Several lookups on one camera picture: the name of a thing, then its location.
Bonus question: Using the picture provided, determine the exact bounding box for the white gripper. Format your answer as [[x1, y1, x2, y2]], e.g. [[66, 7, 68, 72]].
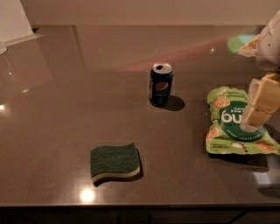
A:
[[238, 10, 280, 132]]

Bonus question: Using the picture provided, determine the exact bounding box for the blue pepsi can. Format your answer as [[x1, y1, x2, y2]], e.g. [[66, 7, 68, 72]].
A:
[[149, 63, 173, 106]]

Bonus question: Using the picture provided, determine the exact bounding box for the green yellow sponge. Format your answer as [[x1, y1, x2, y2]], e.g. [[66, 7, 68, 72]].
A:
[[90, 143, 140, 183]]

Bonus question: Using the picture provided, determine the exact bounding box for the green snack bag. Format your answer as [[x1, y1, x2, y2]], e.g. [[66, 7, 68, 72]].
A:
[[206, 87, 280, 155]]

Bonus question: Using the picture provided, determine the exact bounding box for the white object at left edge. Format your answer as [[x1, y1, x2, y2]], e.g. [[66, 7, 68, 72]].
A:
[[0, 0, 41, 55]]

